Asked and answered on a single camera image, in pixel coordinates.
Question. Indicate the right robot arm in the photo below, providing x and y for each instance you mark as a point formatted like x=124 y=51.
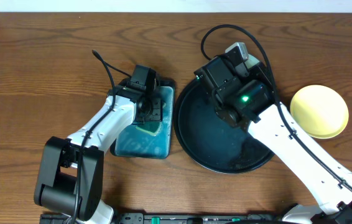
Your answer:
x=246 y=101

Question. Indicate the white plate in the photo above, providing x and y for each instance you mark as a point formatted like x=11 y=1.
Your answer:
x=251 y=62

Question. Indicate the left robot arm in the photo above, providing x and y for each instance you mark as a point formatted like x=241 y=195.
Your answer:
x=70 y=179

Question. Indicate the yellow plate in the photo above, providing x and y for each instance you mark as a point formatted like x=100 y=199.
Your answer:
x=320 y=111

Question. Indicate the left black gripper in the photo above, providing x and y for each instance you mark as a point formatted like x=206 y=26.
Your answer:
x=150 y=111

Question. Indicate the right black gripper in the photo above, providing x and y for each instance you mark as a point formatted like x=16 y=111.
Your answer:
x=260 y=74

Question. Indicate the round black serving tray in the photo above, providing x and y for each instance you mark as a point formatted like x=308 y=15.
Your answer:
x=211 y=142

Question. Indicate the green yellow sponge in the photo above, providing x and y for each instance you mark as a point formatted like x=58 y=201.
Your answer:
x=152 y=127

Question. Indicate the rectangular black water tray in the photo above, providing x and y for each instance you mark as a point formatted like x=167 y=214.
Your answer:
x=132 y=142

